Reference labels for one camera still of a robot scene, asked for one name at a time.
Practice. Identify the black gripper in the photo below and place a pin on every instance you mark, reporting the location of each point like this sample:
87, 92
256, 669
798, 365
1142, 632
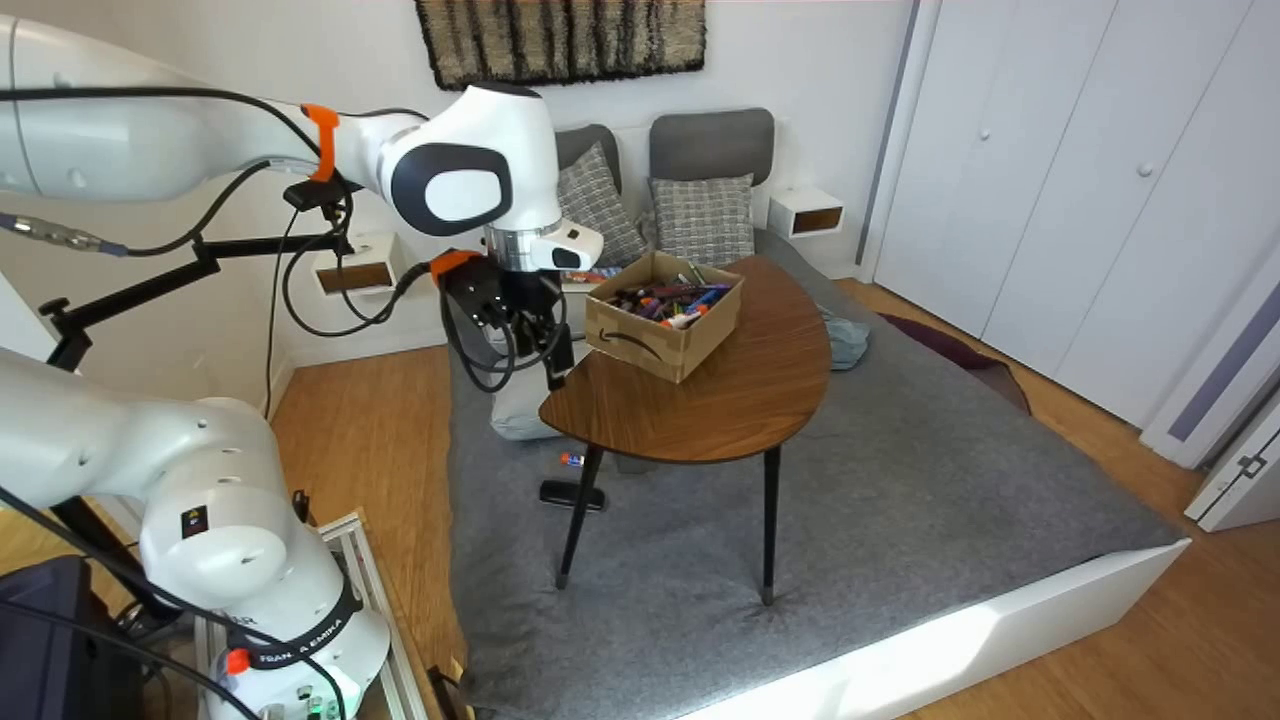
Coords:
518, 305

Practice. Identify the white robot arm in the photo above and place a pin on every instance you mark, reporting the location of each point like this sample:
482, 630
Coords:
95, 120

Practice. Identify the cardboard box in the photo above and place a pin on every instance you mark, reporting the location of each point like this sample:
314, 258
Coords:
666, 314

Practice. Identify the grey patterned pillow left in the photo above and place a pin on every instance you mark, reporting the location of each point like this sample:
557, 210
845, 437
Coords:
588, 198

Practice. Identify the grey patterned pillow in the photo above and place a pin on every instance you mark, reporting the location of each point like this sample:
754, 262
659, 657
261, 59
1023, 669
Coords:
588, 198
707, 217

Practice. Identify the grey patterned pillow right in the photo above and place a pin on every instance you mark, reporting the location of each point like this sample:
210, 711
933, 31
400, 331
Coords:
707, 217

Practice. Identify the wooden side table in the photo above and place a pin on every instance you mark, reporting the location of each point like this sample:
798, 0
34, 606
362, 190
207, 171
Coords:
749, 399

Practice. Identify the grey headboard cushion right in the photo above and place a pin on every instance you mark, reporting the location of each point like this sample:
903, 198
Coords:
707, 147

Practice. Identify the grey bed mattress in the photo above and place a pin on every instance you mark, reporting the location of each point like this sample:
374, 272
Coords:
927, 534

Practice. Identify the white wardrobe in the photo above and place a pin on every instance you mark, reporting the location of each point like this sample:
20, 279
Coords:
1087, 180

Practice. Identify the white wall shelf right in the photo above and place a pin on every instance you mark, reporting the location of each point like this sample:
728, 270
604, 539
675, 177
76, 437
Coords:
806, 212

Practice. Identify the dark woven wall hanging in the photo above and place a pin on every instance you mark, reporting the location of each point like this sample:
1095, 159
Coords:
562, 41

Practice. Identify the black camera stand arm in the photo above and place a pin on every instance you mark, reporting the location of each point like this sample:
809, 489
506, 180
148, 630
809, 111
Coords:
328, 198

